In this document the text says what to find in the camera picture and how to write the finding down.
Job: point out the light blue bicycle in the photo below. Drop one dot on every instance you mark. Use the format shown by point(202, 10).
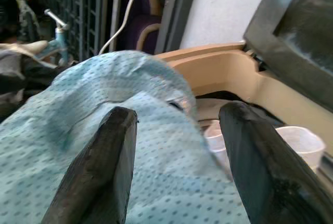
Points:
point(56, 39)

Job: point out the dark grey door frame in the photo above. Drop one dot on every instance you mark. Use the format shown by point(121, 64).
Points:
point(175, 13)

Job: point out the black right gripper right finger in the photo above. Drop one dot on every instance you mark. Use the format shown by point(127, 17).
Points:
point(256, 161)

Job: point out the light blue dotted garment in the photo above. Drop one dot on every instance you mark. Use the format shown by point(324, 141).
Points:
point(161, 156)

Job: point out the dark metal window grille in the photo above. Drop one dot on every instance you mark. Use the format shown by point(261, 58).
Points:
point(78, 13)

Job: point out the white plastic cup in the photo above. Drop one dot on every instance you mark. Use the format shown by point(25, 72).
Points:
point(303, 143)
point(217, 143)

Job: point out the pile of dark grey clothes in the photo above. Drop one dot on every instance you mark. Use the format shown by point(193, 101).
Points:
point(18, 76)

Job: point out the purple chair with wooden frame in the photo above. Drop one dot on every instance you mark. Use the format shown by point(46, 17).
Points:
point(145, 21)

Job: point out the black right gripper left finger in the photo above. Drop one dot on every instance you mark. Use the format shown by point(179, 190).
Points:
point(104, 166)

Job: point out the dark washing machine lid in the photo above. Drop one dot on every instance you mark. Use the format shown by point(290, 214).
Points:
point(299, 42)

